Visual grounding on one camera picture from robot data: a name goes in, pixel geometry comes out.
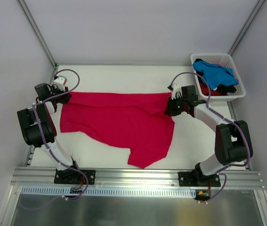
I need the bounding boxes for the pink t shirt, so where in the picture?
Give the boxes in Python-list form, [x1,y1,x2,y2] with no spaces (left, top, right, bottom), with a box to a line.
[60,92,175,169]

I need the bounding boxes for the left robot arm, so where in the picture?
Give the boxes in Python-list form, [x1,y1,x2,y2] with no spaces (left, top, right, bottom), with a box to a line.
[17,83,84,186]

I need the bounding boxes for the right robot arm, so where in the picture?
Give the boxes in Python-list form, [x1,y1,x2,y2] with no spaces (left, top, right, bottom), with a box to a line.
[164,84,253,187]

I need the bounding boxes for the rear aluminium table edge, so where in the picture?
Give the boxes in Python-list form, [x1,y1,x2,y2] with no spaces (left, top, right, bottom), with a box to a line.
[56,62,192,66]

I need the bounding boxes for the red t shirt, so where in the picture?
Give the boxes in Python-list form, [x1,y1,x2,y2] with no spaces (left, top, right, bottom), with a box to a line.
[199,82,228,97]

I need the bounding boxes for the black t shirt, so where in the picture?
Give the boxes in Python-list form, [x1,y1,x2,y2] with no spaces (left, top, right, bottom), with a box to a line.
[195,58,236,96]

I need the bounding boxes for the blue t shirt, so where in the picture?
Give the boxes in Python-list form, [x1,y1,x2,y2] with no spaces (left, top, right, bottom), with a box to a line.
[193,60,239,89]

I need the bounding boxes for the white plastic basket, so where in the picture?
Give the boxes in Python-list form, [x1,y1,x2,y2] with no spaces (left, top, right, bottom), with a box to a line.
[190,53,246,102]

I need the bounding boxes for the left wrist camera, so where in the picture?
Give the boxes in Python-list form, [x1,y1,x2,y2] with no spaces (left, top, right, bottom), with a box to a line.
[53,75,67,92]

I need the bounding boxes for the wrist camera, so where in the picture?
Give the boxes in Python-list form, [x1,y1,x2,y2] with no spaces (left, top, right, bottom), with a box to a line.
[53,75,67,92]
[168,83,182,100]

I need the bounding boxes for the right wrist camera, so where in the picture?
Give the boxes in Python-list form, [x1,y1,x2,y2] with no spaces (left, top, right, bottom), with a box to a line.
[168,83,182,100]

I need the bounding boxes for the left aluminium frame post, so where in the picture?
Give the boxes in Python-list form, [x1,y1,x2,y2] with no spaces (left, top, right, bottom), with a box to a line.
[17,0,57,68]

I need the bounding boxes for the aluminium frame post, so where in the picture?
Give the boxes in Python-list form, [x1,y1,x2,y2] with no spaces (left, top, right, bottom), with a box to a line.
[227,0,266,55]
[17,0,57,68]

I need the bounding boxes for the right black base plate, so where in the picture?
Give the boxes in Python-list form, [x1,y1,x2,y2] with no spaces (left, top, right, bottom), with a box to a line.
[178,172,221,187]

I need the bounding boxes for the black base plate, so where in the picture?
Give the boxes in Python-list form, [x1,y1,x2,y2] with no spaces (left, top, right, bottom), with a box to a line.
[54,169,96,185]
[178,172,221,187]

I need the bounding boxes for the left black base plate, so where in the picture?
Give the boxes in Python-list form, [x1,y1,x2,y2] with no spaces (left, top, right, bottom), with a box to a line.
[54,169,96,185]

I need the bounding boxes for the aluminium mounting rail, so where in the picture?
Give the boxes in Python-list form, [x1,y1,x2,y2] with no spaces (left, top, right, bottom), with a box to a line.
[11,167,267,190]

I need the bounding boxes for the white slotted cable duct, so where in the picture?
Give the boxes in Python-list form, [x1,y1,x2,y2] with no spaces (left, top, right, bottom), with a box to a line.
[21,186,196,198]

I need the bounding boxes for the right aluminium frame post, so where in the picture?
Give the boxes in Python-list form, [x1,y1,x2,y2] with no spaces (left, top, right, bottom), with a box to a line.
[227,0,266,55]

